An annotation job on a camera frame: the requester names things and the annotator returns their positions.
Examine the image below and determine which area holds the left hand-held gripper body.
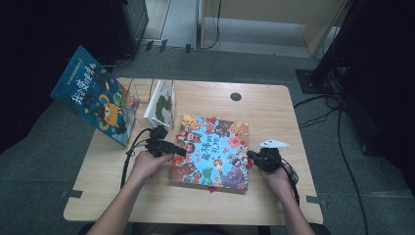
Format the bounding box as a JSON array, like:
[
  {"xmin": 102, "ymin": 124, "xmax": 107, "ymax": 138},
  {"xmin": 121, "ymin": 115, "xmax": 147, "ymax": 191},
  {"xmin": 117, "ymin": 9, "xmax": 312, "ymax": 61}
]
[{"xmin": 144, "ymin": 125, "xmax": 169, "ymax": 159}]

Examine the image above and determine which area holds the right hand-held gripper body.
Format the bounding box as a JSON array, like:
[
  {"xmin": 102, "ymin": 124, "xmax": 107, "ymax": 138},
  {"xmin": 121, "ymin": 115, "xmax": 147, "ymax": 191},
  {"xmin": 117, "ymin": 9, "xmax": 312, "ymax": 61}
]
[{"xmin": 255, "ymin": 138, "xmax": 291, "ymax": 173}]

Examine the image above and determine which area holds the light blue animals picture book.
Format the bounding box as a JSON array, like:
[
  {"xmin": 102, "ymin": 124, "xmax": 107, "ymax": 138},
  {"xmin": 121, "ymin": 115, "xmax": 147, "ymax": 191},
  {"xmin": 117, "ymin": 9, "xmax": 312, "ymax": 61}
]
[{"xmin": 168, "ymin": 114, "xmax": 251, "ymax": 195}]

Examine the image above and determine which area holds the clear acrylic book rack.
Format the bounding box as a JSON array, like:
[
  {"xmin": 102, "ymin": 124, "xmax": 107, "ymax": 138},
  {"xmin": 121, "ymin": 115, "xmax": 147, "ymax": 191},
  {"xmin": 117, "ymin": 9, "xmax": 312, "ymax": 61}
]
[{"xmin": 125, "ymin": 76, "xmax": 178, "ymax": 130}]

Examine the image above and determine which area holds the white caterpillar picture book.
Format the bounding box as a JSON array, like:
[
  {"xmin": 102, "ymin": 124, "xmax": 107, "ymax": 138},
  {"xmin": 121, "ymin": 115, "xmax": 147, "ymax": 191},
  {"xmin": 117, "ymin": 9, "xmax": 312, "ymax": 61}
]
[{"xmin": 143, "ymin": 79, "xmax": 176, "ymax": 129}]

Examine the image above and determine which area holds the red picture book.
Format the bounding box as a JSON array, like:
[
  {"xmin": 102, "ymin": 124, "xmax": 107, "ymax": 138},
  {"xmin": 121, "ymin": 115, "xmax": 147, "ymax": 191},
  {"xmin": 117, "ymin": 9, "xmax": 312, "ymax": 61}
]
[{"xmin": 175, "ymin": 131, "xmax": 254, "ymax": 194}]

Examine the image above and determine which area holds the dark blue monster picture book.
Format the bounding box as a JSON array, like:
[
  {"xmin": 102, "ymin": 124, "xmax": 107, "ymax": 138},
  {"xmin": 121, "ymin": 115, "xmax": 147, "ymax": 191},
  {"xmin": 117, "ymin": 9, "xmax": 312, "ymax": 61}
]
[{"xmin": 49, "ymin": 45, "xmax": 140, "ymax": 148}]

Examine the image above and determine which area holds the person's right hand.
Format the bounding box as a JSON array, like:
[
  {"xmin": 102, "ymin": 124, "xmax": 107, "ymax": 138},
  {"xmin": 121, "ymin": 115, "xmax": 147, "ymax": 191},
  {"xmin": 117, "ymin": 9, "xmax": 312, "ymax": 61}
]
[{"xmin": 258, "ymin": 164, "xmax": 295, "ymax": 199}]

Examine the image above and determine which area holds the person's left hand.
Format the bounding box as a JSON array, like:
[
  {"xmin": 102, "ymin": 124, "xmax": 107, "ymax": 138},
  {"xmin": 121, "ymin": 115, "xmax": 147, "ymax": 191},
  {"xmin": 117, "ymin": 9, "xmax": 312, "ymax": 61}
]
[{"xmin": 129, "ymin": 150, "xmax": 174, "ymax": 186}]

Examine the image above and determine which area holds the person's lap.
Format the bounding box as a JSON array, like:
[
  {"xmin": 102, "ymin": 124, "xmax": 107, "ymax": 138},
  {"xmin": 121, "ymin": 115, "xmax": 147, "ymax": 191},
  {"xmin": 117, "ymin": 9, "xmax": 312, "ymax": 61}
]
[{"xmin": 77, "ymin": 221, "xmax": 331, "ymax": 235}]

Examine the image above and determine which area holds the black metal stand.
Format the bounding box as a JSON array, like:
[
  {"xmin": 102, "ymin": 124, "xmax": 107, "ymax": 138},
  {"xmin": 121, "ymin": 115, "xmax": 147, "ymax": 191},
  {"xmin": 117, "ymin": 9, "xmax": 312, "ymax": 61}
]
[{"xmin": 296, "ymin": 0, "xmax": 364, "ymax": 96}]

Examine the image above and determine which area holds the dark cabinet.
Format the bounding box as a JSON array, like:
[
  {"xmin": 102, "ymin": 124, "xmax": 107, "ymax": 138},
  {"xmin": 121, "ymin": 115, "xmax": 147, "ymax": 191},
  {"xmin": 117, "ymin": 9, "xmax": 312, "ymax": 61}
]
[{"xmin": 111, "ymin": 0, "xmax": 150, "ymax": 59}]

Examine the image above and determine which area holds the dark curtain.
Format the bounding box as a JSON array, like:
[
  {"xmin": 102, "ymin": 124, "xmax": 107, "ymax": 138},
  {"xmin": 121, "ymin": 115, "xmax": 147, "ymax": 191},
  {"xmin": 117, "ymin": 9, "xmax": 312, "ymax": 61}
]
[
  {"xmin": 339, "ymin": 0, "xmax": 415, "ymax": 190},
  {"xmin": 0, "ymin": 0, "xmax": 115, "ymax": 155}
]

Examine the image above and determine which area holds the beige wooden cabinet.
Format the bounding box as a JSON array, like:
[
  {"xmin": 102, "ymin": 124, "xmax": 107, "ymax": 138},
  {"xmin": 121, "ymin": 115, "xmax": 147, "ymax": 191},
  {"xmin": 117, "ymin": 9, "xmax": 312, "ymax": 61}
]
[{"xmin": 199, "ymin": 0, "xmax": 352, "ymax": 58}]

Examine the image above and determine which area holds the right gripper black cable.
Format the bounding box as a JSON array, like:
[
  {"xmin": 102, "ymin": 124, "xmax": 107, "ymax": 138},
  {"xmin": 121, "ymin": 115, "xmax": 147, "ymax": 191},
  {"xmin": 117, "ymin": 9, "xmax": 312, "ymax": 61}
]
[{"xmin": 280, "ymin": 158, "xmax": 301, "ymax": 207}]

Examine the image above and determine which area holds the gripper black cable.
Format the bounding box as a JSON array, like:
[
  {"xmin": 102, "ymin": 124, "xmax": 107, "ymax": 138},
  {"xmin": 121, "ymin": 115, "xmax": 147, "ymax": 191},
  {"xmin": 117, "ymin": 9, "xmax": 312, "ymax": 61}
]
[
  {"xmin": 280, "ymin": 158, "xmax": 301, "ymax": 207},
  {"xmin": 119, "ymin": 127, "xmax": 153, "ymax": 190}
]

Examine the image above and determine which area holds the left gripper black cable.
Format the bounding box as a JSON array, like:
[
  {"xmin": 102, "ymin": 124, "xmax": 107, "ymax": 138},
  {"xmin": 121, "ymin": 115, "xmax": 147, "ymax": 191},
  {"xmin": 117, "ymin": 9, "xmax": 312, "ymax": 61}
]
[{"xmin": 119, "ymin": 127, "xmax": 153, "ymax": 190}]

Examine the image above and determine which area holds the long black floor cable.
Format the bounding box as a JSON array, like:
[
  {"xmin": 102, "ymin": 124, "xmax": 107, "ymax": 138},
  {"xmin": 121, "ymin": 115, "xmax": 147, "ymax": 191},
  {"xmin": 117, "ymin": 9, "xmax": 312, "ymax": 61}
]
[{"xmin": 336, "ymin": 107, "xmax": 370, "ymax": 235}]

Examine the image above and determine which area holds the looped black floor cable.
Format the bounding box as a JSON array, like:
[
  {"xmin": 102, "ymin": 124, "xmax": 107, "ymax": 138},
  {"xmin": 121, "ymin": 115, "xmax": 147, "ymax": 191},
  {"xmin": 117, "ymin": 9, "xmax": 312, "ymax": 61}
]
[{"xmin": 293, "ymin": 93, "xmax": 346, "ymax": 130}]

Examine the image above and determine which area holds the thin black floor cable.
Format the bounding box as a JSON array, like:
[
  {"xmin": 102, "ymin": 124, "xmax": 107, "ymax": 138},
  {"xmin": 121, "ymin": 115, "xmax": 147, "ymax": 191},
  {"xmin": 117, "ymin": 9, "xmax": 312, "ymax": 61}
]
[{"xmin": 103, "ymin": 53, "xmax": 135, "ymax": 69}]

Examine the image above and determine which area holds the hanging black cable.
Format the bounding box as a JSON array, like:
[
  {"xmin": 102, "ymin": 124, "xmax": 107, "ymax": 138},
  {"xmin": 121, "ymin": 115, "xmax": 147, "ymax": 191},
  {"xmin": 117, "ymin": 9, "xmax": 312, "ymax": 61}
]
[{"xmin": 200, "ymin": 0, "xmax": 223, "ymax": 51}]

